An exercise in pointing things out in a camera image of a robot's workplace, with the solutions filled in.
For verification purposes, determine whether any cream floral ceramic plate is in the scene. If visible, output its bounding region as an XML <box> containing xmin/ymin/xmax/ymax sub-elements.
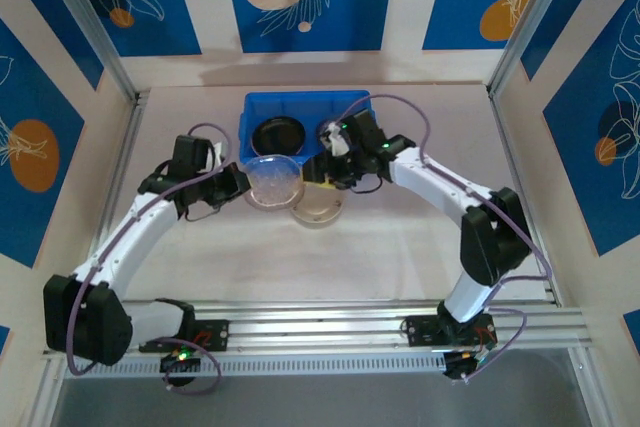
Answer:
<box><xmin>289</xmin><ymin>181</ymin><xmax>346</xmax><ymax>231</ymax></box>

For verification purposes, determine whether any pinkish clear glass plate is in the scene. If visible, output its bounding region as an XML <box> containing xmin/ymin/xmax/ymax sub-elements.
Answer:
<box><xmin>243</xmin><ymin>153</ymin><xmax>306</xmax><ymax>212</ymax></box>

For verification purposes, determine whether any black glossy plate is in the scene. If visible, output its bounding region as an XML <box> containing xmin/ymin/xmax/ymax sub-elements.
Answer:
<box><xmin>251</xmin><ymin>115</ymin><xmax>307</xmax><ymax>157</ymax></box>

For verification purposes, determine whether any blue plastic bin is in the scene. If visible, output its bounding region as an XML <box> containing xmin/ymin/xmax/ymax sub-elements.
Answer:
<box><xmin>238</xmin><ymin>90</ymin><xmax>380</xmax><ymax>176</ymax></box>

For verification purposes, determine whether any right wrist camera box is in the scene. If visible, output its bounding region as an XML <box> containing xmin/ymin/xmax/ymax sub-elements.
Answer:
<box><xmin>324</xmin><ymin>124</ymin><xmax>352</xmax><ymax>157</ymax></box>

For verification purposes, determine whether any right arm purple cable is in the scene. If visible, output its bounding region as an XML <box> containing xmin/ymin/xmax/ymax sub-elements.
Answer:
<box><xmin>339</xmin><ymin>93</ymin><xmax>555</xmax><ymax>383</ymax></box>

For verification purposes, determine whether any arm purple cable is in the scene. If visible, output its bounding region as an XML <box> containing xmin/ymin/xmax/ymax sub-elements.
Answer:
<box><xmin>67</xmin><ymin>121</ymin><xmax>234</xmax><ymax>394</ymax></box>
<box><xmin>339</xmin><ymin>93</ymin><xmax>555</xmax><ymax>383</ymax></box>

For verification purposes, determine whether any aluminium side rail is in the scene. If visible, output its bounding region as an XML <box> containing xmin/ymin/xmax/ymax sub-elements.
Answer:
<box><xmin>488</xmin><ymin>94</ymin><xmax>560</xmax><ymax>306</ymax></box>
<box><xmin>74</xmin><ymin>96</ymin><xmax>149</xmax><ymax>308</ymax></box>

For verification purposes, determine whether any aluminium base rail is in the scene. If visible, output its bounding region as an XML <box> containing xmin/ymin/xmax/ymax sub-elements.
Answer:
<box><xmin>42</xmin><ymin>298</ymin><xmax>596</xmax><ymax>363</ymax></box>

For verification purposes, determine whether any aluminium frame post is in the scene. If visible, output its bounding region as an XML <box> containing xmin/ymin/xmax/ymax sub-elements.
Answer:
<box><xmin>37</xmin><ymin>0</ymin><xmax>146</xmax><ymax>104</ymax></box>
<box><xmin>487</xmin><ymin>0</ymin><xmax>576</xmax><ymax>98</ymax></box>

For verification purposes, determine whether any white slotted cable duct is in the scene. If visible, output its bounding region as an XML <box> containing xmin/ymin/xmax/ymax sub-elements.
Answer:
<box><xmin>63</xmin><ymin>352</ymin><xmax>447</xmax><ymax>379</ymax></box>

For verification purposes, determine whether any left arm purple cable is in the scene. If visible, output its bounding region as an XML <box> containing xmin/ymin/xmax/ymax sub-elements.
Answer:
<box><xmin>67</xmin><ymin>121</ymin><xmax>234</xmax><ymax>394</ymax></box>

